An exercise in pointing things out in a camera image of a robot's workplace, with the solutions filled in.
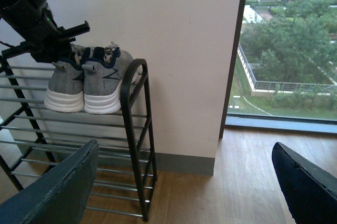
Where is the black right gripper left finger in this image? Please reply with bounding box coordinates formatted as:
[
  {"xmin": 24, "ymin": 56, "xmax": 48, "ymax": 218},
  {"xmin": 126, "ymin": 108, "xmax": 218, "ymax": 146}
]
[{"xmin": 1, "ymin": 140, "xmax": 99, "ymax": 223}]

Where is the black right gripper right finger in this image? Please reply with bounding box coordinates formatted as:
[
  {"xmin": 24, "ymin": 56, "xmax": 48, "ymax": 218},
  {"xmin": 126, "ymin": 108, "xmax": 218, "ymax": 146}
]
[{"xmin": 272, "ymin": 142, "xmax": 336, "ymax": 223}]

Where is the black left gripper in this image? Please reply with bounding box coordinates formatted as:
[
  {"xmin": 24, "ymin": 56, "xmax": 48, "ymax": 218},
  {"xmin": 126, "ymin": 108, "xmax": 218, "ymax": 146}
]
[{"xmin": 1, "ymin": 5, "xmax": 90, "ymax": 63}]

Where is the grey knit sneaker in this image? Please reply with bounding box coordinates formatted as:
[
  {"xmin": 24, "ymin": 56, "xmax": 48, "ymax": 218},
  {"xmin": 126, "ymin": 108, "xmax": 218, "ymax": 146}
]
[
  {"xmin": 44, "ymin": 44, "xmax": 85, "ymax": 113},
  {"xmin": 81, "ymin": 42, "xmax": 133, "ymax": 114}
]

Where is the black metal shoe rack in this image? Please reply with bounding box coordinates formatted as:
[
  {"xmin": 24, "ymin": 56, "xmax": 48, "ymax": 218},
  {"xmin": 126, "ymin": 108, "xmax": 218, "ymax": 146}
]
[{"xmin": 1, "ymin": 52, "xmax": 157, "ymax": 221}]

